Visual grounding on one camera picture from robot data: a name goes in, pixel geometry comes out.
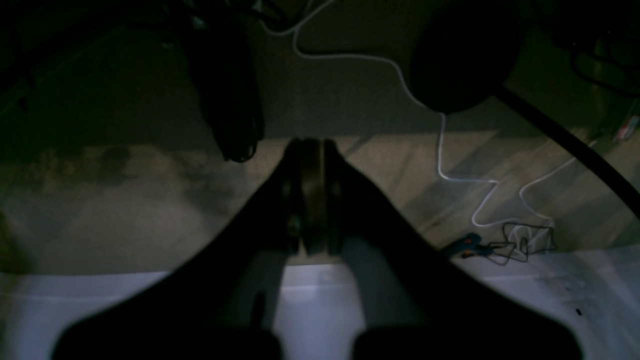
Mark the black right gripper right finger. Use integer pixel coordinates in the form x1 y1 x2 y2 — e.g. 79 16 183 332
324 140 583 360

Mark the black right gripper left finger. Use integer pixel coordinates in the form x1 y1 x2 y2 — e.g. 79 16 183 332
51 139 303 360

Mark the blue orange tool on floor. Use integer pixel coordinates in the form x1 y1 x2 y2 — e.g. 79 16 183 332
439 232 494 259

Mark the thin black wire tangle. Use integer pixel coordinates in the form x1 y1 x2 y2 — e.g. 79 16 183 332
487 222 558 265

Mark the white cable on floor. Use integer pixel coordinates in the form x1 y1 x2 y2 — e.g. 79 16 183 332
258 0 596 251

